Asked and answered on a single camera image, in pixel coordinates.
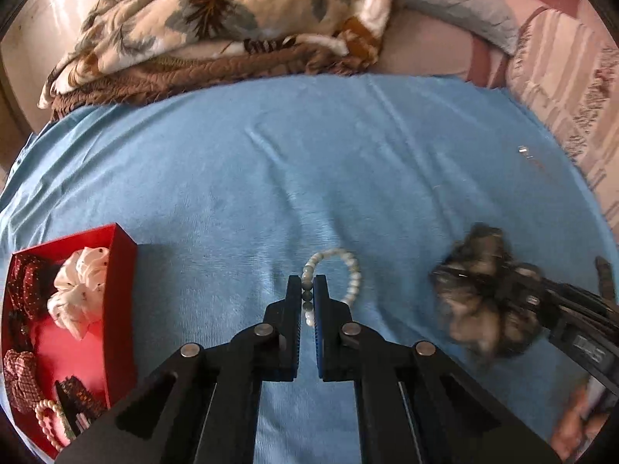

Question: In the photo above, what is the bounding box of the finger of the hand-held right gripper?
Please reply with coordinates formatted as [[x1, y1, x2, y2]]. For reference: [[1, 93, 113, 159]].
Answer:
[[500, 265, 557, 332], [595, 256, 616, 301]]

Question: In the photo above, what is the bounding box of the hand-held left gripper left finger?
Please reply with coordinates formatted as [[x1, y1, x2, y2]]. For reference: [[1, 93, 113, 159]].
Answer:
[[57, 275, 303, 464]]

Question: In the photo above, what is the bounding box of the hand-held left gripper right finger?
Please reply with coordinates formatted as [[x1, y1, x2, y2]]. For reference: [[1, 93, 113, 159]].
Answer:
[[313, 275, 563, 464]]

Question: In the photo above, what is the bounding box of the grey sheer scrunchie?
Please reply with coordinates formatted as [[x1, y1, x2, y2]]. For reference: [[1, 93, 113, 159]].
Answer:
[[429, 222, 549, 370]]

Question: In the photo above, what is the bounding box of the white pearl bracelet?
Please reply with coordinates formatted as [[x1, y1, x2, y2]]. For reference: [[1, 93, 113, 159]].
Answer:
[[301, 247, 363, 329], [34, 397, 74, 451]]

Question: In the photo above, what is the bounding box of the red box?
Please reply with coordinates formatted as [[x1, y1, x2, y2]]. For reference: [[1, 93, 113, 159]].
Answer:
[[2, 223, 139, 460]]

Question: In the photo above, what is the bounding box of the white dark-dotted scrunchie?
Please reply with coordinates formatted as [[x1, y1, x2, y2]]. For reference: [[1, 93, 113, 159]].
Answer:
[[47, 246, 112, 340]]

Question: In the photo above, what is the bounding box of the black hair claw clip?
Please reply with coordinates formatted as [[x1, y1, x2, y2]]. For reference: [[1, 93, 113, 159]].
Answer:
[[54, 374, 106, 440]]

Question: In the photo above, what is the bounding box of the red white-dotted scrunchie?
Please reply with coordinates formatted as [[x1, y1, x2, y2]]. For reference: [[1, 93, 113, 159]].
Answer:
[[9, 252, 65, 321]]

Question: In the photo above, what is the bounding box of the red white plaid scrunchie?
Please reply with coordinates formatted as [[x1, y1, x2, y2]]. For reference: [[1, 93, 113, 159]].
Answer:
[[3, 349, 45, 415]]

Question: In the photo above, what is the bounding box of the person's right hand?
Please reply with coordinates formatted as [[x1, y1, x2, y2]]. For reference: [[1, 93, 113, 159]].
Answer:
[[550, 381, 619, 461]]

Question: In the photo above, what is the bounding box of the pink striped pillow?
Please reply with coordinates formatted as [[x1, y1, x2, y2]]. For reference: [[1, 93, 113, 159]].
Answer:
[[505, 7, 619, 233]]

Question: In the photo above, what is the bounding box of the pink bedsheet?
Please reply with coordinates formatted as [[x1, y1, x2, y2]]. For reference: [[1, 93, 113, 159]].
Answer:
[[372, 0, 581, 89]]

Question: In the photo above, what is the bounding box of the grey quilted pillow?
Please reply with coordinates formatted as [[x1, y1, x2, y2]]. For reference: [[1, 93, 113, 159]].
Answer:
[[397, 0, 520, 56]]

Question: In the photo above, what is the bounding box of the floral leaf quilt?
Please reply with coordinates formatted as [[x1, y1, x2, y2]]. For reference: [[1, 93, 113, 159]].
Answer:
[[38, 0, 400, 119]]

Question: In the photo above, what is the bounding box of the brown wooden furniture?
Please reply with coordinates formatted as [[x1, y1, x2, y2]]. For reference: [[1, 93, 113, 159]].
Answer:
[[0, 70, 36, 138]]

